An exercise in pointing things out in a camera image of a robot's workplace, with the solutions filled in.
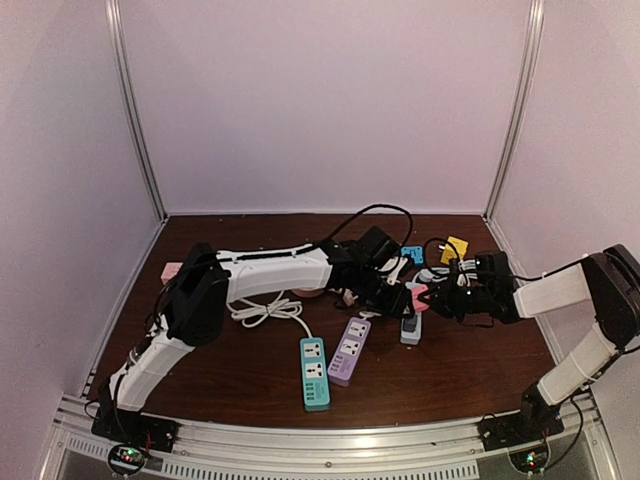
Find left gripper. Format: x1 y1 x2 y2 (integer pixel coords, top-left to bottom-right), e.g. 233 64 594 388
354 268 415 321

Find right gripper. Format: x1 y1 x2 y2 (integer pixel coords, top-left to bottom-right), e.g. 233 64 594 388
418 275 493 323

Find pink square plug adapter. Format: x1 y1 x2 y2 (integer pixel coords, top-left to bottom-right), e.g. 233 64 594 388
405 282 430 313

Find black plug adapter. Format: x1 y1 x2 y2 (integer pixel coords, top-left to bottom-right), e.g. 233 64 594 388
401 313 421 335

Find grey blue strip cable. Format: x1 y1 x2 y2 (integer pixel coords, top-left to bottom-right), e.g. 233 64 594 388
412 259 484 284

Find blue white cube socket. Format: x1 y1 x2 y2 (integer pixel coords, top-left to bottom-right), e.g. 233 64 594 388
401 246 425 267

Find yellow cube socket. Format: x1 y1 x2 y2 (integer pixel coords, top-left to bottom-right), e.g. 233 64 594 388
440 236 469 265

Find purple power strip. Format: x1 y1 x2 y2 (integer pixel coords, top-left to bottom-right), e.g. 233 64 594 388
328 317 371 387

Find pink round power strip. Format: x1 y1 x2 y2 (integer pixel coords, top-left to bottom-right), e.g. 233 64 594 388
291 289 324 299

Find teal power strip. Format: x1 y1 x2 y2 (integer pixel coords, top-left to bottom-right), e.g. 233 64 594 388
299 337 331 412

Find teal strip white cable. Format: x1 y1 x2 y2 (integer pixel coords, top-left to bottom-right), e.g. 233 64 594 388
227 292 319 341

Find pink cube socket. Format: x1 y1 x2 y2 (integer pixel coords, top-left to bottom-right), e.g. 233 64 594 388
160 262 182 285

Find grey blue power strip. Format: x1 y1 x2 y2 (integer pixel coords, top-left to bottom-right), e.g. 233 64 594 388
400 305 422 346

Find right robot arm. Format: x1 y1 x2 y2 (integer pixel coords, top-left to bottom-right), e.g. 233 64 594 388
415 244 639 442

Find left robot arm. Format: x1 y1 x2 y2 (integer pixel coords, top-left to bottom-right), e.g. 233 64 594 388
99 239 414 444

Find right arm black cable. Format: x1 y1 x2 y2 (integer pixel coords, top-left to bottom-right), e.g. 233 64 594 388
422 237 551 331

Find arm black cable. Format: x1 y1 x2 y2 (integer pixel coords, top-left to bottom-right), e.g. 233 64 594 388
422 237 551 331
144 203 416 341

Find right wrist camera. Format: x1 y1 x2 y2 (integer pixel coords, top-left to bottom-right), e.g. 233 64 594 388
474 251 512 285

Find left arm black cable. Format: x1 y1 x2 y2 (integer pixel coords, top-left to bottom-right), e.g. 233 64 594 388
144 203 416 341

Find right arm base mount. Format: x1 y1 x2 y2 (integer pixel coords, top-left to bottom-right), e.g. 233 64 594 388
477 412 564 452

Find front aluminium rail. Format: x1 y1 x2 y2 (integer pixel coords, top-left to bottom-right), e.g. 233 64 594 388
36 394 622 479

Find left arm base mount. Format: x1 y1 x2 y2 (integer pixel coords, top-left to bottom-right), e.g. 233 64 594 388
91 410 178 453

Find right aluminium frame post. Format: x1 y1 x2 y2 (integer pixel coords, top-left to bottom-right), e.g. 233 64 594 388
483 0 545 223

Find aluminium frame post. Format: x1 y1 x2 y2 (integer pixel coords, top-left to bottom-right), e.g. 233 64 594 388
104 0 168 222
483 0 545 223

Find left aluminium frame post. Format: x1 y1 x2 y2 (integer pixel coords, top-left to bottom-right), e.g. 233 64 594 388
104 0 168 222

